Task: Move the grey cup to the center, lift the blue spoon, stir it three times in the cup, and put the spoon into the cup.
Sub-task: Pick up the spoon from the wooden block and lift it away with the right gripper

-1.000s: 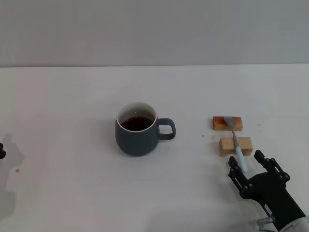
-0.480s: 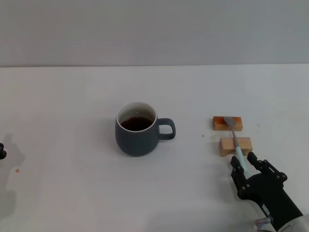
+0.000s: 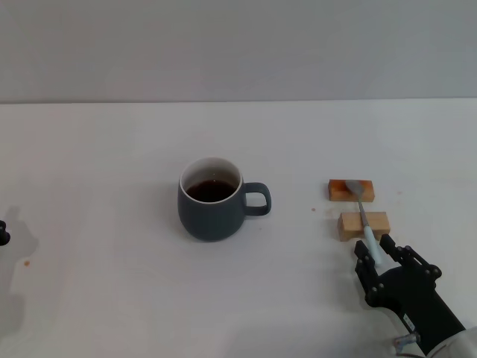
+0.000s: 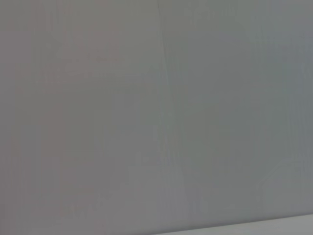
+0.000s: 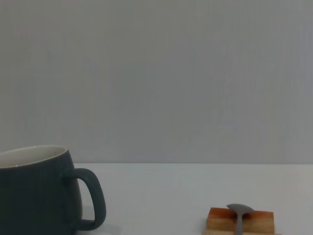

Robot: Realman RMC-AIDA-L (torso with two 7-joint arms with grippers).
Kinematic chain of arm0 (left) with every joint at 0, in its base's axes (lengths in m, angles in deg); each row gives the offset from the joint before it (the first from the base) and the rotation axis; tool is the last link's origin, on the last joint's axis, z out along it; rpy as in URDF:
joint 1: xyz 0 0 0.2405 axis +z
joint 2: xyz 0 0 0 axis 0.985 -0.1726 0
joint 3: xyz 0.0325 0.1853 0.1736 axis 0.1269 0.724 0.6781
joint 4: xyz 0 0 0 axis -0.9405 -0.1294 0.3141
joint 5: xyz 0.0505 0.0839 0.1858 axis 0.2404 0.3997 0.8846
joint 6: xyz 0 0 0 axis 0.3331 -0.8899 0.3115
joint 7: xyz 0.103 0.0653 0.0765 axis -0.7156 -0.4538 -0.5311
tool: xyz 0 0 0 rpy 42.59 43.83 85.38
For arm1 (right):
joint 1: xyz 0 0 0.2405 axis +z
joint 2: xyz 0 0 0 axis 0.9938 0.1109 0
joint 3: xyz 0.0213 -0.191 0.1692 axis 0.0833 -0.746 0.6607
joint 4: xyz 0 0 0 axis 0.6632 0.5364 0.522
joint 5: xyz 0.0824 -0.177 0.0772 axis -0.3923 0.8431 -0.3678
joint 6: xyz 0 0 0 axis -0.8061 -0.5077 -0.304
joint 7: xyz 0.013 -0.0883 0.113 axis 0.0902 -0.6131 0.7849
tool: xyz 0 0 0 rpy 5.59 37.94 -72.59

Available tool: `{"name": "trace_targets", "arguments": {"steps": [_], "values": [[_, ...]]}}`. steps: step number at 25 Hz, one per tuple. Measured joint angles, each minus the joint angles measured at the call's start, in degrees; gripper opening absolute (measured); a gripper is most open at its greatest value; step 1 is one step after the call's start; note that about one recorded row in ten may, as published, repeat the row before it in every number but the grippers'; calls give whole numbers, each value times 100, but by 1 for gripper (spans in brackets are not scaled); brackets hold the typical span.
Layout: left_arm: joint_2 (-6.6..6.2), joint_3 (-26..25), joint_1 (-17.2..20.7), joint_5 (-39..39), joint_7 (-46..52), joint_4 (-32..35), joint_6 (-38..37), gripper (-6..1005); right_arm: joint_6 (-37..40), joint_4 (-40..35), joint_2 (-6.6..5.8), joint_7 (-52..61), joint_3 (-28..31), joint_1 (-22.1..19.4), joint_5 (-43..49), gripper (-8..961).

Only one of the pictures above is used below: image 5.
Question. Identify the dark grey ceramic cup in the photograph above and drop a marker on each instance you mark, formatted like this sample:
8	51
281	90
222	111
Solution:
36	195

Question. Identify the orange stained wooden block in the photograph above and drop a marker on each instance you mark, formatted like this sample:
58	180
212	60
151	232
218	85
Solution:
220	218

